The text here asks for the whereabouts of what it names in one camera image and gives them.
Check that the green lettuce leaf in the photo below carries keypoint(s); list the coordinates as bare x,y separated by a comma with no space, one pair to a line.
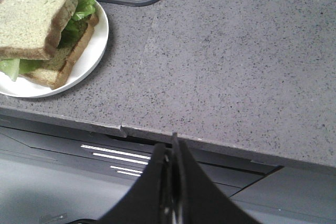
14,67

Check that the bread slice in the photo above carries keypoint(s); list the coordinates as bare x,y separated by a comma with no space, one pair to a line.
31,29
55,73

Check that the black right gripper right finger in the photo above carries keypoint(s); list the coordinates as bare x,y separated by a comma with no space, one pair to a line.
195,197

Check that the white round plate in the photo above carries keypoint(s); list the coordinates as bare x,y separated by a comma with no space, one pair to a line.
91,56

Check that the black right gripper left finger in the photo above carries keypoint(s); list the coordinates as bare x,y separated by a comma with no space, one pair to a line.
150,198

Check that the black appliance under counter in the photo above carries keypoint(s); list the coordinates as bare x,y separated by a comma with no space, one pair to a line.
55,174

